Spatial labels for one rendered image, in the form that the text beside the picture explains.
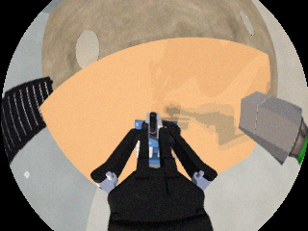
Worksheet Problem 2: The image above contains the blue bench vise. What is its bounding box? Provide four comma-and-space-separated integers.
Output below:
135, 112, 181, 168

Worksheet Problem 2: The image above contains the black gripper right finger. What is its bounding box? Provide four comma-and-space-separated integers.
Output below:
156, 113, 218, 198

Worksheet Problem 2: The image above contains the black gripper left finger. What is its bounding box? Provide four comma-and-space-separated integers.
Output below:
90, 112, 150, 199

